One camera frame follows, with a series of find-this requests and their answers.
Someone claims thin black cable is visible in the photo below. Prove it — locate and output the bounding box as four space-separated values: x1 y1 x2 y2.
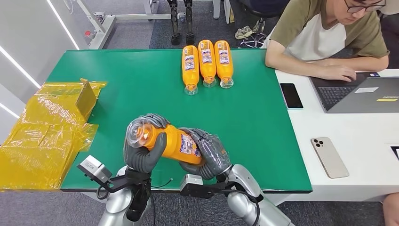
151 178 174 189

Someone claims white metal frame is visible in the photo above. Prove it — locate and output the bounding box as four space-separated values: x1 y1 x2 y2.
74 0 225 50

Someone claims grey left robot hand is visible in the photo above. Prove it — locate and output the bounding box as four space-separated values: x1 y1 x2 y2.
123 113 171 174

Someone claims black right camera bracket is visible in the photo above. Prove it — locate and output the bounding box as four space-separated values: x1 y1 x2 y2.
180 181 238 200

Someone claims black robot leg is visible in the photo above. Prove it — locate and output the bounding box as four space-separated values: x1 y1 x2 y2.
167 0 182 47
183 0 196 46

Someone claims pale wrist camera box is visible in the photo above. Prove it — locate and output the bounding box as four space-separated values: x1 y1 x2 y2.
77 155 113 185
180 174 205 192

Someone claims orange bottle with clear cap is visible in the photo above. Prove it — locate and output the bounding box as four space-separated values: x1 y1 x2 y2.
198 40 217 88
214 40 235 89
125 116 207 166
182 45 200 96

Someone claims green table mat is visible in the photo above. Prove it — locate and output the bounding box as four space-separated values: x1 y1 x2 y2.
47 48 313 194

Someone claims grey laptop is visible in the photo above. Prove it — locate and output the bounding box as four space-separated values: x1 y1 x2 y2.
309 72 399 114

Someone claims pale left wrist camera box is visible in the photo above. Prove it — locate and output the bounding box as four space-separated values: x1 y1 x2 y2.
77 155 113 185

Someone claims black stool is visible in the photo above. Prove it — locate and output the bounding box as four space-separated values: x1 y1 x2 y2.
238 8 275 49

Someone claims yellow plastic-wrapped box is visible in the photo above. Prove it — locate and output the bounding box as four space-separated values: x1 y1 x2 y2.
0 78 108 193

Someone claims beige smartphone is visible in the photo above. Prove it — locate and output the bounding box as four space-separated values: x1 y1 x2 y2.
310 137 350 179

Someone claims person's knee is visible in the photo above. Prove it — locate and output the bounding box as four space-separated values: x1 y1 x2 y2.
382 192 399 226

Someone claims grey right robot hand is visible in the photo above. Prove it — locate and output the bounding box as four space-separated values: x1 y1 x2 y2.
178 127 233 181

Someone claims black smartphone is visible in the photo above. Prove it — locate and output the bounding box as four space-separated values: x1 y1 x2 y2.
279 82 304 110

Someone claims black left camera bracket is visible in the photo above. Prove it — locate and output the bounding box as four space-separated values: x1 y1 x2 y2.
96 174 152 201

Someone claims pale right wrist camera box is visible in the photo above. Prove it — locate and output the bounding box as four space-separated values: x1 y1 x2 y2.
180 174 205 192

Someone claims person's shoe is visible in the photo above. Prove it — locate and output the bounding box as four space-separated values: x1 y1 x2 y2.
234 25 254 40

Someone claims black camera bracket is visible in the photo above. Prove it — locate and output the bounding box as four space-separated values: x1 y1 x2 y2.
96 174 152 201
180 181 238 200

